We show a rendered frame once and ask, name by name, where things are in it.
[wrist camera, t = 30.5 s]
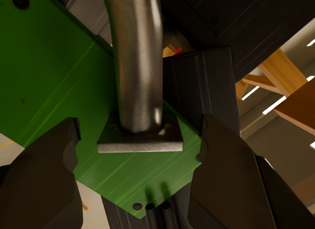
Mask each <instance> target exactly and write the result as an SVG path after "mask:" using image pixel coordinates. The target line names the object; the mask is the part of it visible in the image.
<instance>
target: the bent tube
mask: <svg viewBox="0 0 315 229"><path fill-rule="evenodd" d="M103 1H104V4H105V7H106V10H107V14H108V18H109V23H110V28H111V36H112V49H113V59H114V68H115V78H116V87H117V97H118V106H119V116H109V118H108V120H107V122H106V124H105V126H104V129H103V131H102V133H101V135H100V137H99V139H98V141H97V150H98V152H99V153H126V152H167V151H183V146H184V141H183V137H182V134H181V130H180V126H179V123H178V119H177V115H175V114H170V115H163V19H162V9H161V2H160V0H103Z"/></svg>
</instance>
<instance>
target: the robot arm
mask: <svg viewBox="0 0 315 229"><path fill-rule="evenodd" d="M199 137H201V139H202V140H201V148H200V156H199V160H200V162H201V165H200V166H198V167H197V168H196V169H195V170H194V172H193V178H192V183H191V188H190V197H189V206H188V215H187V219H188V222H189V224H190V225H191V227H192V228H193V229H315V217H314V216H313V215H312V214H311V212H310V211H309V210H308V209H307V208H306V206H305V205H304V204H303V203H302V201H301V200H300V199H299V198H298V197H297V195H296V194H295V193H294V192H293V191H292V189H291V188H290V187H289V186H288V185H287V183H286V182H285V181H284V180H283V179H282V177H281V176H280V175H279V174H278V173H277V171H276V170H275V169H274V168H273V167H272V166H271V164H270V163H269V162H268V161H267V160H266V158H265V157H264V156H258V155H257V154H256V153H255V152H254V151H253V149H252V148H251V147H250V146H249V145H248V144H247V143H246V142H245V141H244V140H243V139H242V138H241V137H240V136H239V135H238V134H236V133H235V132H234V131H233V130H231V129H230V128H228V127H227V126H226V125H224V124H223V123H222V122H221V121H219V120H218V119H217V118H216V117H214V116H213V115H211V114H209V113H205V114H201V122H200V130H199ZM80 140H81V132H80V123H79V118H77V117H68V118H66V119H64V120H63V121H61V122H60V123H59V124H57V125H56V126H54V127H53V128H51V129H50V130H49V131H47V132H46V133H45V134H43V135H42V136H40V137H39V138H37V139H36V140H35V141H33V142H32V143H31V144H30V145H29V146H27V147H26V148H25V149H24V150H23V151H22V152H21V153H20V154H19V155H18V156H17V157H16V158H15V159H14V160H13V162H12V163H11V164H9V165H5V166H1V167H0V229H81V227H82V225H83V203H82V199H81V196H80V192H79V189H78V186H77V183H76V179H75V175H74V173H73V171H74V169H75V167H76V166H77V164H78V159H77V155H76V152H75V146H76V145H77V143H78V142H79V141H80Z"/></svg>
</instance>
